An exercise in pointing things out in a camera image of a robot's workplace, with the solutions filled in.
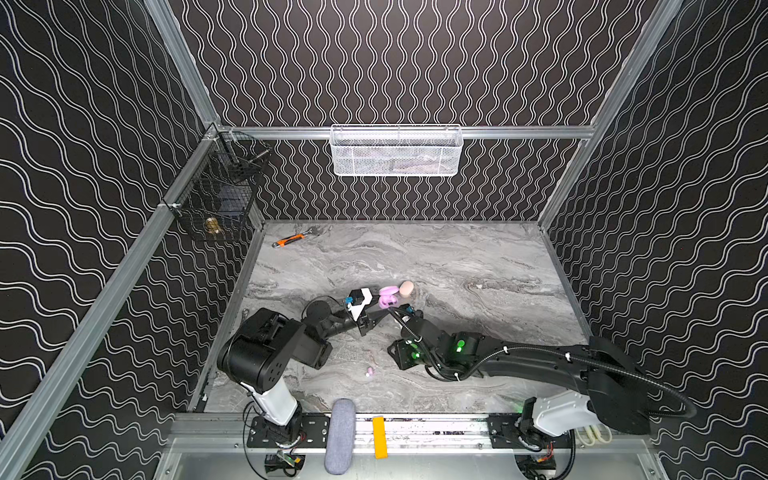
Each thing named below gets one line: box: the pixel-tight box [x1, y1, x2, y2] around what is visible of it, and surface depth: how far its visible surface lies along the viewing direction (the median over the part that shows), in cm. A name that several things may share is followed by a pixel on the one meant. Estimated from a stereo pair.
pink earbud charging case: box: [399, 280, 414, 298], surface depth 101 cm
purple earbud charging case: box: [378, 286, 399, 309], surface depth 81 cm
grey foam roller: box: [324, 398, 356, 475], surface depth 73 cm
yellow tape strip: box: [372, 416, 388, 460], surface depth 75 cm
